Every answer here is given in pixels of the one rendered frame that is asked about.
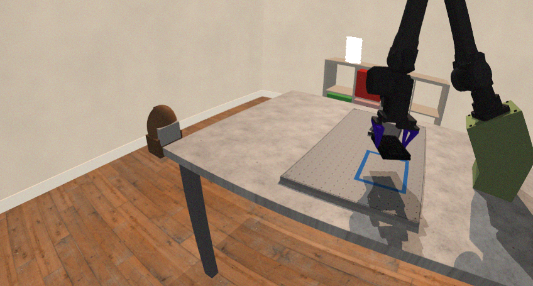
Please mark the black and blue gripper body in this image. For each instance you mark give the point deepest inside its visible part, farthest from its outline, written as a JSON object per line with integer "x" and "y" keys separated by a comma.
{"x": 397, "y": 113}

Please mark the blue taped rectangle outline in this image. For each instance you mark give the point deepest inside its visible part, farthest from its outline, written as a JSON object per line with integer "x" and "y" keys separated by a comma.
{"x": 404, "y": 186}

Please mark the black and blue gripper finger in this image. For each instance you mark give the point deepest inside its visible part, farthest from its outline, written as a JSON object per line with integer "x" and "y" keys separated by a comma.
{"x": 378, "y": 131}
{"x": 412, "y": 135}

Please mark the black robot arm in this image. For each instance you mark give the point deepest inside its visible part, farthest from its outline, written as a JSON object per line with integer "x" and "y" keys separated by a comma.
{"x": 470, "y": 72}

